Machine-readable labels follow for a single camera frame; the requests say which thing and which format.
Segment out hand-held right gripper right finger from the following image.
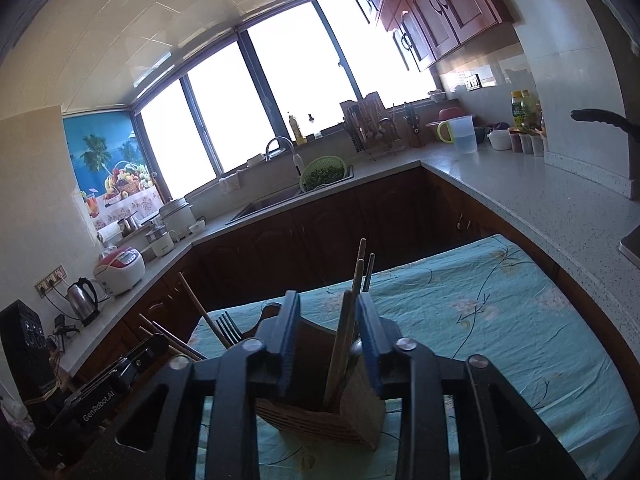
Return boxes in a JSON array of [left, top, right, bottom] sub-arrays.
[[356, 292, 586, 480]]

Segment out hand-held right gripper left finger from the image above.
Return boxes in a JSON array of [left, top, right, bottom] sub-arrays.
[[70, 290, 303, 480]]

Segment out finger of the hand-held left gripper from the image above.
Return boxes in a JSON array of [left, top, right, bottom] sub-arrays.
[[117, 332, 171, 380]]

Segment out light wooden chopstick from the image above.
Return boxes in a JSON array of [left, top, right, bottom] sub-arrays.
[[139, 326, 193, 360], [347, 258, 365, 311], [323, 289, 355, 408], [138, 314, 208, 361], [178, 272, 232, 350]]

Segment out wooden utensil holder box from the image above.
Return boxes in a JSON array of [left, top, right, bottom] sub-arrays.
[[254, 320, 387, 452]]

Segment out dark wooden board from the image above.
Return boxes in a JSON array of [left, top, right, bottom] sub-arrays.
[[256, 303, 285, 328]]

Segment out steel electric kettle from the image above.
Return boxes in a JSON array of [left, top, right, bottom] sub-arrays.
[[66, 277, 101, 327]]

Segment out white red rice cooker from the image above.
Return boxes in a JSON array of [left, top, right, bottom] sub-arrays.
[[93, 246, 147, 297]]

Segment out small white electric cooker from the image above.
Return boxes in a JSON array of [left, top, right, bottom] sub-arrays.
[[145, 225, 176, 260]]

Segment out teal floral tablecloth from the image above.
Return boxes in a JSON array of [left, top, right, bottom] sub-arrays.
[[192, 234, 638, 480]]

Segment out dark wooden base cabinets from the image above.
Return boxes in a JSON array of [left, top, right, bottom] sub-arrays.
[[75, 167, 566, 376]]

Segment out large white steamer pot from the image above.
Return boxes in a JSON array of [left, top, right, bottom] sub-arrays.
[[159, 197, 197, 238]]

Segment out steel kitchen sink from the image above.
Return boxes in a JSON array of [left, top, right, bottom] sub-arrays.
[[225, 165, 356, 226]]

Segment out green colander with greens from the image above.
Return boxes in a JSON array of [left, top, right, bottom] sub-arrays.
[[299, 156, 348, 192]]

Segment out curved steel faucet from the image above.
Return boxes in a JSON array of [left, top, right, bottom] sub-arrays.
[[265, 136, 305, 176]]

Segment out yellow liquid bottle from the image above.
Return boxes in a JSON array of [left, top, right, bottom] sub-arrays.
[[288, 110, 306, 146]]

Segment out wooden knife block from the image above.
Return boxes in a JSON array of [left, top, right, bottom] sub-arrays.
[[402, 102, 426, 148]]

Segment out dish rack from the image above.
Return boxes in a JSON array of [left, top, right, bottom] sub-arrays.
[[340, 91, 406, 161]]

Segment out pink plastic basin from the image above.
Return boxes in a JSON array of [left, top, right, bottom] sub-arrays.
[[426, 107, 463, 133]]

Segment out large kitchen window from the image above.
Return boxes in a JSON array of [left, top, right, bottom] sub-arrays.
[[132, 0, 441, 198]]

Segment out steel gas stove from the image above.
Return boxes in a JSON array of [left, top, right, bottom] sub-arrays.
[[619, 225, 640, 257]]

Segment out green label oil bottle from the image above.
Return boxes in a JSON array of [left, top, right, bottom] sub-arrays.
[[510, 91, 526, 130]]

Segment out yellow oil bottle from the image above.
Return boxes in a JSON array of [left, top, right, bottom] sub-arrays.
[[521, 89, 538, 129]]

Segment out black plug with cable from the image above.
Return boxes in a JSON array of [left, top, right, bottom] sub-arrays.
[[52, 314, 81, 342]]

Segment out wall socket strip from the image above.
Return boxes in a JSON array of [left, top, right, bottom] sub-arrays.
[[35, 265, 68, 293]]

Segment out tropical fruit wall poster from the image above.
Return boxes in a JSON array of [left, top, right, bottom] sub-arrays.
[[62, 110, 166, 233]]

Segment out clear jug green handle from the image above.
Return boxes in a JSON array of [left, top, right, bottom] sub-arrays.
[[437, 115, 478, 154]]

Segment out wooden wall cabinets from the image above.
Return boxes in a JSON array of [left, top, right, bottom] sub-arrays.
[[330, 0, 516, 73]]

